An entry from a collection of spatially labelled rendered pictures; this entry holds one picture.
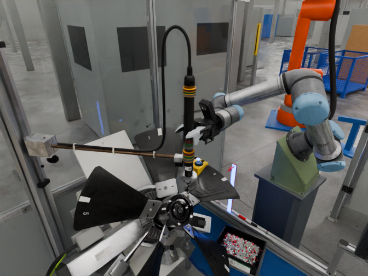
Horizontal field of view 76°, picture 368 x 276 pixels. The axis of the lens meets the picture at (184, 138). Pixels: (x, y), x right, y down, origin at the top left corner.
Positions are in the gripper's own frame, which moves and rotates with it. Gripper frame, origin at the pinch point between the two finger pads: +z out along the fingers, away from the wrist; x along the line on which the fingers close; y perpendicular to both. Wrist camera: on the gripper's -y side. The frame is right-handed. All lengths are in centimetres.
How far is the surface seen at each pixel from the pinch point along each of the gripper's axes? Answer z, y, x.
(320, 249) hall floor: -135, 150, -41
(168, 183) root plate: 2.5, 24.0, 5.2
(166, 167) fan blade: 0.4, 19.2, 9.1
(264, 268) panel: -39, 90, -26
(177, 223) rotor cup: 10.4, 30.7, -7.6
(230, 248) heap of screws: -19, 66, -15
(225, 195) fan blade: -19.2, 35.3, -8.5
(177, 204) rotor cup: 6.7, 26.6, -3.8
